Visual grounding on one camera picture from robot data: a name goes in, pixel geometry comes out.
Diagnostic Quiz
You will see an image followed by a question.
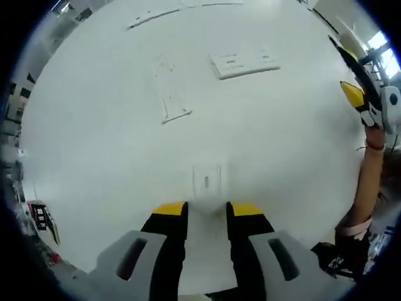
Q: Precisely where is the long white plastic rail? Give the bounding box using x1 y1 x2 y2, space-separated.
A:
127 6 182 31

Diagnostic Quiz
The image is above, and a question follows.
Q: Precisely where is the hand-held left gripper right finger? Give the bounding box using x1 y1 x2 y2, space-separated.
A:
226 201 352 301

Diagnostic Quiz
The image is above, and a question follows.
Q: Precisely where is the dark flat device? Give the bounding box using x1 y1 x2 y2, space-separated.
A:
27 200 61 245

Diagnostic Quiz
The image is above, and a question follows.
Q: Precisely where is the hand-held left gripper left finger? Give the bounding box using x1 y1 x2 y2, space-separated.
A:
64 201 189 301

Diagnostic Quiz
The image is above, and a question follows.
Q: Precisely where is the thin white plastic frame piece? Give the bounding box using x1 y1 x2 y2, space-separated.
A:
152 52 193 125

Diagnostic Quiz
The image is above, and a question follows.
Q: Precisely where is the person's right hand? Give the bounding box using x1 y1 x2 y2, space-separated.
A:
365 125 387 145

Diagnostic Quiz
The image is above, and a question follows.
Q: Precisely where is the white socket holder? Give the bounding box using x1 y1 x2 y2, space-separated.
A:
209 48 280 80

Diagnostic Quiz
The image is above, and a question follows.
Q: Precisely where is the white socket holder cover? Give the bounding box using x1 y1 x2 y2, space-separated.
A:
190 163 232 218

